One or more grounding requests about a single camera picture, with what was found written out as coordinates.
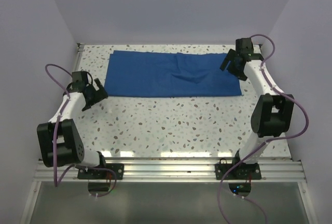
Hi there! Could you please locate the blue surgical cloth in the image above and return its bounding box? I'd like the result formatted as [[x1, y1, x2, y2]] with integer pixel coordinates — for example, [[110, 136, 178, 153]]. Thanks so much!
[[104, 50, 242, 97]]

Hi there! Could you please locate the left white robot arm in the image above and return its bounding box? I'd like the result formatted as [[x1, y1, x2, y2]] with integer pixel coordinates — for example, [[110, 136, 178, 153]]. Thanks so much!
[[37, 71, 108, 179]]

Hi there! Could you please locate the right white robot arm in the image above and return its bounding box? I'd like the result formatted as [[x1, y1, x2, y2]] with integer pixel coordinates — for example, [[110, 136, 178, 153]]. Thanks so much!
[[220, 49, 294, 179]]

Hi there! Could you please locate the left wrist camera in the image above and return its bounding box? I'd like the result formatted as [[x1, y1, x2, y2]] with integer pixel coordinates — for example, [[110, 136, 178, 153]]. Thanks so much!
[[72, 71, 93, 85]]

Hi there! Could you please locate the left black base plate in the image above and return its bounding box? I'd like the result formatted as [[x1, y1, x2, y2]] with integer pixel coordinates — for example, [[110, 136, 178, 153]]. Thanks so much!
[[77, 163, 125, 180]]

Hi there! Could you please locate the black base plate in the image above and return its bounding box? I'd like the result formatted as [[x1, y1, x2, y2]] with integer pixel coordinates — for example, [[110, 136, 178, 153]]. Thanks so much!
[[77, 163, 125, 180], [214, 158, 262, 180]]

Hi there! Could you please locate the aluminium front rail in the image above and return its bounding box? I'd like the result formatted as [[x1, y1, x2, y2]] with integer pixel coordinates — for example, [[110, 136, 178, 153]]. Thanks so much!
[[32, 156, 307, 183]]

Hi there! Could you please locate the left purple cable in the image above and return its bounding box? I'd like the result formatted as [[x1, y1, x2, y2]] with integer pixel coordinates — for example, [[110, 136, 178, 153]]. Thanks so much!
[[44, 64, 117, 199]]

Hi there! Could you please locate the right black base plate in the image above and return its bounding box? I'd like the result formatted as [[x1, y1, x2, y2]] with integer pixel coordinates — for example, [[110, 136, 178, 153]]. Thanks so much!
[[214, 158, 262, 180]]

